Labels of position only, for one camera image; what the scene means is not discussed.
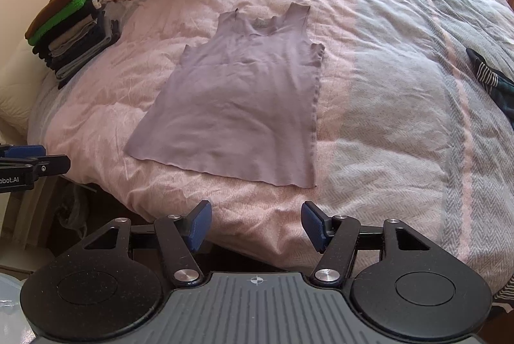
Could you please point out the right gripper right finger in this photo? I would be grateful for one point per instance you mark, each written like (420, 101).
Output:
(323, 230)

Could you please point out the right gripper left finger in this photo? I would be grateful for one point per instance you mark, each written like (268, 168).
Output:
(192, 228)

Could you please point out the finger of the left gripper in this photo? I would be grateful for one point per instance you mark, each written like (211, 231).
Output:
(21, 151)

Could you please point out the mauve tank top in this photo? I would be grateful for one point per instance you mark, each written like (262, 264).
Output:
(242, 105)

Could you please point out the pink grey duvet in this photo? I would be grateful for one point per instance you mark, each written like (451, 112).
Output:
(405, 130)

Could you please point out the stack of dark folded clothes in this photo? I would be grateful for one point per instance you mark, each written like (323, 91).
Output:
(71, 44)

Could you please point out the green folded garment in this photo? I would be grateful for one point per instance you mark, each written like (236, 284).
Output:
(71, 8)

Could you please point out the brown folded garment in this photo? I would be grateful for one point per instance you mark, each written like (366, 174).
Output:
(49, 10)

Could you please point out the pile of dark patterned clothes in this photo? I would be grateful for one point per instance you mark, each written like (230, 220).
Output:
(496, 84)

